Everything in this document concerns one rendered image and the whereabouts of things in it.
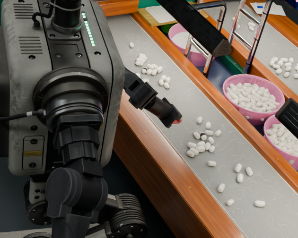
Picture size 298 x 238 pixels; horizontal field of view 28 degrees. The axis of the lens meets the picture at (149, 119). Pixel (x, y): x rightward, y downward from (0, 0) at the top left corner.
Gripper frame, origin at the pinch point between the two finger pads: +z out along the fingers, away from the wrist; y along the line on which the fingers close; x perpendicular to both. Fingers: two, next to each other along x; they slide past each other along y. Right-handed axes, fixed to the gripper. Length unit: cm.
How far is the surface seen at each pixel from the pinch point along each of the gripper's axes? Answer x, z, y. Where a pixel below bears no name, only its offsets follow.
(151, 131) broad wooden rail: 11.0, 1.5, 6.9
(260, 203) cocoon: -0.4, 16.6, -36.8
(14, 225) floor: 94, 21, 42
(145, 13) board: -15, 30, 82
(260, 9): -57, 80, 74
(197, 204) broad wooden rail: 13.0, -0.3, -29.8
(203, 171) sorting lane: 6.9, 10.7, -15.4
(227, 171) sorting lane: 1.4, 17.2, -18.6
